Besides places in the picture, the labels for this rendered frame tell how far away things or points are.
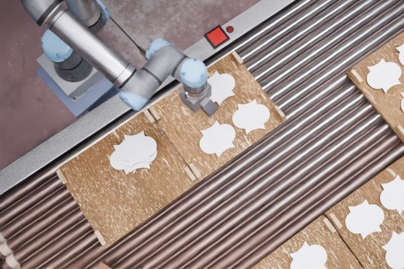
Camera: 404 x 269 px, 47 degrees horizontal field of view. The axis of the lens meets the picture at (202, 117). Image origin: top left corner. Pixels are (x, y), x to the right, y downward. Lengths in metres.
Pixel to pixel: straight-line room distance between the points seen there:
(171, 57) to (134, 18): 1.69
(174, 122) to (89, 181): 0.38
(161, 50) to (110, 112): 0.56
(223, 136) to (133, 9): 1.50
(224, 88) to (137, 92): 0.56
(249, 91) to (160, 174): 0.47
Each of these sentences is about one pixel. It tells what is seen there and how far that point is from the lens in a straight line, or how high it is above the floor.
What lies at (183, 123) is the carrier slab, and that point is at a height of 0.94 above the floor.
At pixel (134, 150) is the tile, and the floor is 0.99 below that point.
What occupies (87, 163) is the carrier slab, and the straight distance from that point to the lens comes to 1.80.
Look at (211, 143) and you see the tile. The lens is 1.75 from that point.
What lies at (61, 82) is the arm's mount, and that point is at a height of 0.96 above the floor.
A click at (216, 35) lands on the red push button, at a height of 0.93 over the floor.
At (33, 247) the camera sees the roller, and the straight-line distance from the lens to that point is 1.85.
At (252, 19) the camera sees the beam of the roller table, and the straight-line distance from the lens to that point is 1.96.
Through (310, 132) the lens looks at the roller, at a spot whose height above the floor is 0.92.
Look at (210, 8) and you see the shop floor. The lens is 3.02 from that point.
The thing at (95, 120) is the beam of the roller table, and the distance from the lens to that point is 1.85.
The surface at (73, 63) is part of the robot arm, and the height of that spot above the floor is 1.09.
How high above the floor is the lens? 2.66
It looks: 75 degrees down
